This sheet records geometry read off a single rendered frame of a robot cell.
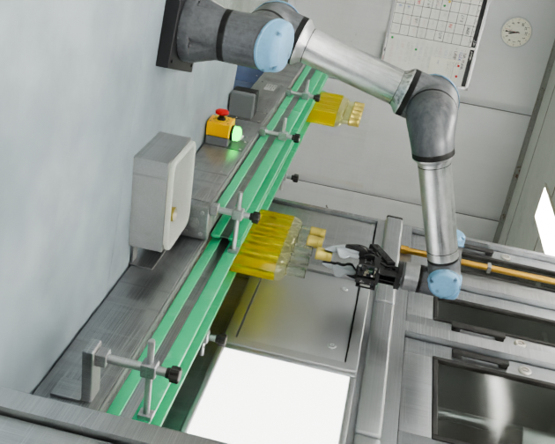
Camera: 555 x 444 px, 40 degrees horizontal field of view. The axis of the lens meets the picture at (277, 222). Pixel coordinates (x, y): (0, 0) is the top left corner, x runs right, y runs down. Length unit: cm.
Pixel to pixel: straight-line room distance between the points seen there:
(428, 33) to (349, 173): 169
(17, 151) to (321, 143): 709
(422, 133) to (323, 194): 669
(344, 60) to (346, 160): 640
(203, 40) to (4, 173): 70
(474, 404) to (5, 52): 136
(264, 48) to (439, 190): 50
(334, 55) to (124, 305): 74
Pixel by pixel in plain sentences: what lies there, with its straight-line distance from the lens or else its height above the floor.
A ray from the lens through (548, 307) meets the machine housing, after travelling 244.
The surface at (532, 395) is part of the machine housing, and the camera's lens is 205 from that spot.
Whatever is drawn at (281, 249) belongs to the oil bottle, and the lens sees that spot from 197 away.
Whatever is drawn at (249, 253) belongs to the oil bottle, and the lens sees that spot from 195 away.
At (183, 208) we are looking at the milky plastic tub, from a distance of 185.
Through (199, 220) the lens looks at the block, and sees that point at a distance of 188.
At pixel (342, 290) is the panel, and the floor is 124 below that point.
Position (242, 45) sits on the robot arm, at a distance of 168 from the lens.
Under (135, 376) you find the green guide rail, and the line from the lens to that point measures 149.
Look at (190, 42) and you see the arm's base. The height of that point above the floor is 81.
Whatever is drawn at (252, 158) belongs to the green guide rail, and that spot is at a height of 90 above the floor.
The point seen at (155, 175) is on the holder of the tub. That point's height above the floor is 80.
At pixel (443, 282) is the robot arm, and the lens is 183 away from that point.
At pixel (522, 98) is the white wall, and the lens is 796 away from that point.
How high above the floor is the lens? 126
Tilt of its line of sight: 6 degrees down
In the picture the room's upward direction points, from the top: 102 degrees clockwise
